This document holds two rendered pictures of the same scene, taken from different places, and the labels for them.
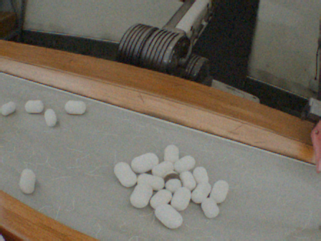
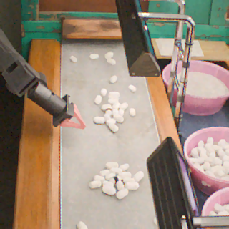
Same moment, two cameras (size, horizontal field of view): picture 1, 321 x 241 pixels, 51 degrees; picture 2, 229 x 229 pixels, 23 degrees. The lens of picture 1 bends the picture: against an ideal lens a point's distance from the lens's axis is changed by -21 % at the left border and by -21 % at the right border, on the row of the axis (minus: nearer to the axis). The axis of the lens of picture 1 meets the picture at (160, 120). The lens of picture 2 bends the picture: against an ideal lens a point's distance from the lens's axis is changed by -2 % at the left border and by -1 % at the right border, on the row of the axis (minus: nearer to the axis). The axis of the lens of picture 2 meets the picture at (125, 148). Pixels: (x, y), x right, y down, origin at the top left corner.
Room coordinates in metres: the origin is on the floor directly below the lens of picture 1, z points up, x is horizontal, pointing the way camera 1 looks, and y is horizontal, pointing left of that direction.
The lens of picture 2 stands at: (0.78, 1.09, 1.75)
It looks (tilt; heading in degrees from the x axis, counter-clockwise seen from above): 37 degrees down; 250
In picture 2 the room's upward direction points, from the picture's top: 5 degrees clockwise
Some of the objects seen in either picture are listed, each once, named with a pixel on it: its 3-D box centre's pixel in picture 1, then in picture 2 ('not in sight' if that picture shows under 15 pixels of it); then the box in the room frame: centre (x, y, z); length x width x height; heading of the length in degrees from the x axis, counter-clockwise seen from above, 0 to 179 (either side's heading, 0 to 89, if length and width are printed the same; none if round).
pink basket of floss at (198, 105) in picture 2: not in sight; (197, 89); (-0.05, -0.48, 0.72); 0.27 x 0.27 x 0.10
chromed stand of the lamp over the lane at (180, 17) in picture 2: not in sight; (154, 68); (0.18, -0.35, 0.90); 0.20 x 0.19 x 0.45; 78
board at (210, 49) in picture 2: not in sight; (188, 49); (-0.09, -0.70, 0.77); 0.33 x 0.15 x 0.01; 168
